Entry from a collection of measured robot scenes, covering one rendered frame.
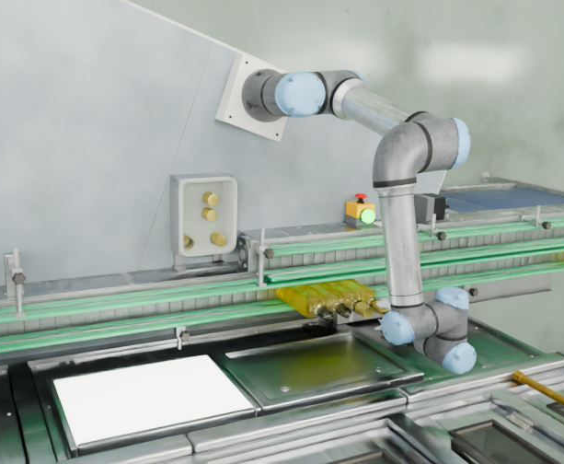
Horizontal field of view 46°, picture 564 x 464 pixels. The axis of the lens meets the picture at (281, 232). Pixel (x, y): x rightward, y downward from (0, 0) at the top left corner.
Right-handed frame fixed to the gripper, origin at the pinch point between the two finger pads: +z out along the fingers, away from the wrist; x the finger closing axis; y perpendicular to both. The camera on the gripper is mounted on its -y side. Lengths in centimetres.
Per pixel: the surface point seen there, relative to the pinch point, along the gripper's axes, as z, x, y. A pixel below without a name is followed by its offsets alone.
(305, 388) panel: -11.2, 12.4, 30.8
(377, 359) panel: -3.8, 12.5, 4.0
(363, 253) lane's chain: 27.3, -8.0, -10.6
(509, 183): 91, -13, -135
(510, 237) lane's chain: 27, -8, -73
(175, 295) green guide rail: 20, -5, 54
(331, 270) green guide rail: 20.0, -6.4, 5.5
